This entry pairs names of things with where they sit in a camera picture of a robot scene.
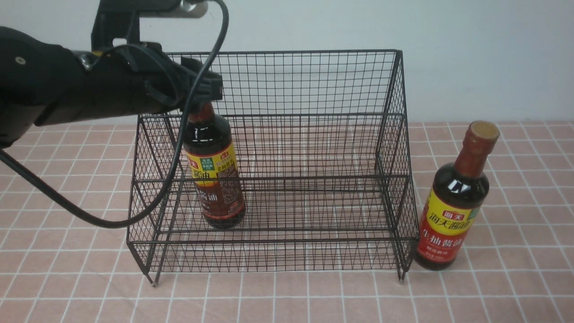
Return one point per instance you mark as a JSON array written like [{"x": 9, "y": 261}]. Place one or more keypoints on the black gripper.
[{"x": 130, "y": 80}]

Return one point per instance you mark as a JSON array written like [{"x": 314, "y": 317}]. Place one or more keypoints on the dark soy sauce bottle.
[{"x": 210, "y": 152}]

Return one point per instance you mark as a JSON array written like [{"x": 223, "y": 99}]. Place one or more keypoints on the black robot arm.
[{"x": 47, "y": 84}]

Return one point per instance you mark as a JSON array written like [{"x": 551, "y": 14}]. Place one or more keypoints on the light soy sauce bottle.
[{"x": 457, "y": 193}]

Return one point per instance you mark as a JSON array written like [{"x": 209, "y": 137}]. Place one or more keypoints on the pink checkered tablecloth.
[{"x": 516, "y": 265}]

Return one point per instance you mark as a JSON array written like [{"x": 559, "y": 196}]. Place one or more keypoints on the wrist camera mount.
[{"x": 119, "y": 19}]

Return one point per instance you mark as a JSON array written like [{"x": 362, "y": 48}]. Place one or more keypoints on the black wire mesh shelf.
[{"x": 322, "y": 142}]

